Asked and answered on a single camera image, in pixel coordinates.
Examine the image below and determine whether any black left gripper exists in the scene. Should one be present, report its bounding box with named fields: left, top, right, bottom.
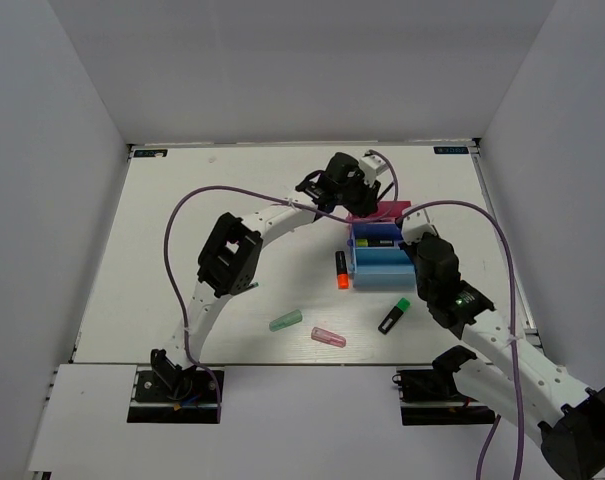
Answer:
left=336, top=169, right=383, bottom=219

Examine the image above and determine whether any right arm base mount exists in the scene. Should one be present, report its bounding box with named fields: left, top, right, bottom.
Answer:
left=392, top=368, right=496, bottom=426

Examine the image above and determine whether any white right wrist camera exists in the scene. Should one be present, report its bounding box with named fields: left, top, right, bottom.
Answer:
left=396, top=211, right=438, bottom=245

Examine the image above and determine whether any light blue plastic bin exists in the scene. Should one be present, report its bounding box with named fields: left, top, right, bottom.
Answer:
left=351, top=247, right=416, bottom=289

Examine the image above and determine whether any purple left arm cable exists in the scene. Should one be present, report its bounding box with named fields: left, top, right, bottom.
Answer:
left=163, top=148, right=399, bottom=424

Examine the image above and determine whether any yellow cap black highlighter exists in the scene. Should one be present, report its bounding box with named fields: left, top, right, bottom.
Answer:
left=354, top=238, right=400, bottom=248

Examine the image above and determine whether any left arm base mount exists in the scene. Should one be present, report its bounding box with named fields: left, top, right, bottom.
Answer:
left=126, top=369, right=225, bottom=425

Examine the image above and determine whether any pink translucent eraser case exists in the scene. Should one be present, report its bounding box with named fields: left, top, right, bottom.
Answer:
left=310, top=327, right=347, bottom=348

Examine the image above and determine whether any orange cap black highlighter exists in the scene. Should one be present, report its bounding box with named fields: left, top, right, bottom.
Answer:
left=335, top=250, right=349, bottom=290

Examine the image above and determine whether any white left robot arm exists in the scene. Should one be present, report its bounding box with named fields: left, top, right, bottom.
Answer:
left=163, top=150, right=392, bottom=370

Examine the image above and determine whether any green cap black highlighter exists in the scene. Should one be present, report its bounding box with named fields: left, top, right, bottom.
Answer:
left=378, top=297, right=411, bottom=335

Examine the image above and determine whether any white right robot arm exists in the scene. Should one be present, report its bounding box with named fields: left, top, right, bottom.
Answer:
left=400, top=233, right=605, bottom=479

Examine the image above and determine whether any corner label sticker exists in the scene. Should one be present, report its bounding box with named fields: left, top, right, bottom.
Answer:
left=433, top=146, right=469, bottom=155
left=133, top=149, right=168, bottom=158

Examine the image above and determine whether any purple-blue plastic bin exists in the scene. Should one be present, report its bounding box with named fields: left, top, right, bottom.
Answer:
left=347, top=222, right=402, bottom=248

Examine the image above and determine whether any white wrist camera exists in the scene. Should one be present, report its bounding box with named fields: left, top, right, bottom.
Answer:
left=396, top=211, right=438, bottom=245
left=358, top=150, right=389, bottom=183

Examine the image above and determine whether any pink plastic bin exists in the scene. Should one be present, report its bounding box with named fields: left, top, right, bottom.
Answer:
left=346, top=200, right=412, bottom=223

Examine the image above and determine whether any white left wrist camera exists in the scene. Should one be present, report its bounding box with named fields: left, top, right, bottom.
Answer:
left=358, top=150, right=389, bottom=183

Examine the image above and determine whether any left corner label sticker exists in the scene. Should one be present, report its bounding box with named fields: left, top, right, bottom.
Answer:
left=133, top=149, right=168, bottom=158

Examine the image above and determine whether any right corner label sticker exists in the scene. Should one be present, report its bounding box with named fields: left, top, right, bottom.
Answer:
left=433, top=146, right=469, bottom=155

